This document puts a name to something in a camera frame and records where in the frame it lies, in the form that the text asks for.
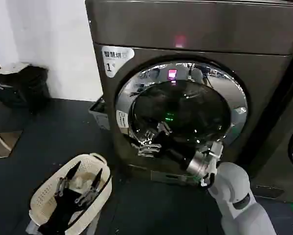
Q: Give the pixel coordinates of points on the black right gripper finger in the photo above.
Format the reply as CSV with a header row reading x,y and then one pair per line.
x,y
148,137
150,149

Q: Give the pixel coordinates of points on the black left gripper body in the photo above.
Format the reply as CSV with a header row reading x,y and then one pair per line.
x,y
60,213

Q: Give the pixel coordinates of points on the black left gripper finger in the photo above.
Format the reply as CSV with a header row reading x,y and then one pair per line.
x,y
97,180
73,171

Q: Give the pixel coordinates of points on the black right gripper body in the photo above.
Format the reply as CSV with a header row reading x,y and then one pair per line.
x,y
170,150

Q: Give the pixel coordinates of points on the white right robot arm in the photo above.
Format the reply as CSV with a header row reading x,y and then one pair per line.
x,y
234,181

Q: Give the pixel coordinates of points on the white cloth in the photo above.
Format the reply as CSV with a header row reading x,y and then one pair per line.
x,y
80,180

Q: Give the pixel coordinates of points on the cream perforated laundry basket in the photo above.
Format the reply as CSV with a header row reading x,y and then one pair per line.
x,y
44,195

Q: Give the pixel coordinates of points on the brown flat board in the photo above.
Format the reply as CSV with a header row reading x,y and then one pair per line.
x,y
4,142

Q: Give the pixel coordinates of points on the black round bin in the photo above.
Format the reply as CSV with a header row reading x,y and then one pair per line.
x,y
24,90

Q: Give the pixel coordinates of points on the pale cardboard piece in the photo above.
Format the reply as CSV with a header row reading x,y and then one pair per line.
x,y
11,68

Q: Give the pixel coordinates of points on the grey dryer with number sticker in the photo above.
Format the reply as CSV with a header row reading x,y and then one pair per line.
x,y
209,24

